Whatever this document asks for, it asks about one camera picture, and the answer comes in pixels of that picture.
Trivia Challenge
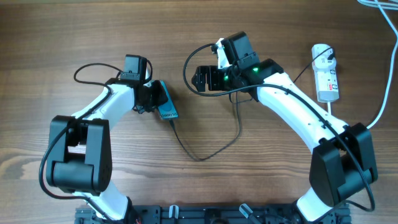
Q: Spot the black mounting rail base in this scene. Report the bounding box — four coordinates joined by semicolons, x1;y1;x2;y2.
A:
74;203;352;224

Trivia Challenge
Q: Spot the white power strip cord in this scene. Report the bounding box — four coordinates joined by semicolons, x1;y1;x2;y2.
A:
326;0;398;130

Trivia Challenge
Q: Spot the white power strip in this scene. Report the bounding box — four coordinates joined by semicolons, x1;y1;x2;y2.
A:
313;68;340;103

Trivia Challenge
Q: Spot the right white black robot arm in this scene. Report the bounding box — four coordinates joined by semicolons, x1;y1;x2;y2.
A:
185;32;378;223

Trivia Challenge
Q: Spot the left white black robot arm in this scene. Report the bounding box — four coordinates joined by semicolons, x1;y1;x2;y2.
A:
39;55;178;223

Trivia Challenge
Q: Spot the black USB charging cable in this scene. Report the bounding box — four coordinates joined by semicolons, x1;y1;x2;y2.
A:
167;46;336;162

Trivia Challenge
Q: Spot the blue Galaxy smartphone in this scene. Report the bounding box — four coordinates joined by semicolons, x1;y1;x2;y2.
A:
151;80;178;120

